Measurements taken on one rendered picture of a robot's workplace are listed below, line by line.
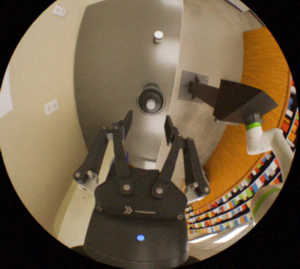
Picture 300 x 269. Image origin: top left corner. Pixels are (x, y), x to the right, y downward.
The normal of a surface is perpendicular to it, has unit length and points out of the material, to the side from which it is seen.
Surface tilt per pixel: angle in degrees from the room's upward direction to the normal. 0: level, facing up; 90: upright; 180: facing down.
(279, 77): 90
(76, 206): 90
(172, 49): 0
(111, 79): 0
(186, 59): 0
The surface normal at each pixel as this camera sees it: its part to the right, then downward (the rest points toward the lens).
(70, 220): 0.11, -0.89
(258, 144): -0.78, -0.26
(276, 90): -0.99, -0.12
